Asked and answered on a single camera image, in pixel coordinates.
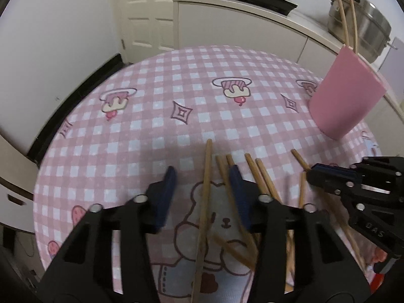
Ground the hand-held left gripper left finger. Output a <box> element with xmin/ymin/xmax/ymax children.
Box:
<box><xmin>36</xmin><ymin>166</ymin><xmax>177</xmax><ymax>303</ymax></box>

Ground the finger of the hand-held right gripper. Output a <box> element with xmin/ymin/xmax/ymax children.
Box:
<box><xmin>308</xmin><ymin>170</ymin><xmax>393</xmax><ymax>203</ymax></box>
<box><xmin>311</xmin><ymin>156</ymin><xmax>404</xmax><ymax>184</ymax></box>

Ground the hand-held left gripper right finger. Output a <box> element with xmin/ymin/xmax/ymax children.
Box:
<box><xmin>229</xmin><ymin>164</ymin><xmax>373</xmax><ymax>303</ymax></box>

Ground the bundle of wooden chopsticks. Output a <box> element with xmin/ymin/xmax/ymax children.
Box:
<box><xmin>191</xmin><ymin>139</ymin><xmax>316</xmax><ymax>303</ymax></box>

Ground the brown wooden chopstick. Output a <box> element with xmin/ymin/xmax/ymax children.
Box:
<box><xmin>291</xmin><ymin>149</ymin><xmax>367</xmax><ymax>270</ymax></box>

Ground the pink chopstick holder cup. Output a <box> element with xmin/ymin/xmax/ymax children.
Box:
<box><xmin>309</xmin><ymin>46</ymin><xmax>386</xmax><ymax>140</ymax></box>

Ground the pink checkered tablecloth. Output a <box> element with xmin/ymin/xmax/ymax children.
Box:
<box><xmin>33</xmin><ymin>45</ymin><xmax>384</xmax><ymax>303</ymax></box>

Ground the stainless steel pot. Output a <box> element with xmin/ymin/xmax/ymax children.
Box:
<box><xmin>322</xmin><ymin>0</ymin><xmax>399</xmax><ymax>64</ymax></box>

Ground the white cabinet with wooden side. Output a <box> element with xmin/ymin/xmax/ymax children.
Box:
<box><xmin>0</xmin><ymin>133</ymin><xmax>40</xmax><ymax>236</ymax></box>

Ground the white kitchen counter cabinet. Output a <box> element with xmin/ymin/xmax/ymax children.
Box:
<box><xmin>173</xmin><ymin>0</ymin><xmax>404</xmax><ymax>165</ymax></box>

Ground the pale wooden chopstick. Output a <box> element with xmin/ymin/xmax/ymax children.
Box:
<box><xmin>329</xmin><ymin>0</ymin><xmax>351</xmax><ymax>47</ymax></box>
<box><xmin>345</xmin><ymin>0</ymin><xmax>359</xmax><ymax>54</ymax></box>

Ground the white panel door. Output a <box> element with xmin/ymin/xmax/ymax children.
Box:
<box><xmin>121</xmin><ymin>0</ymin><xmax>206</xmax><ymax>64</ymax></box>

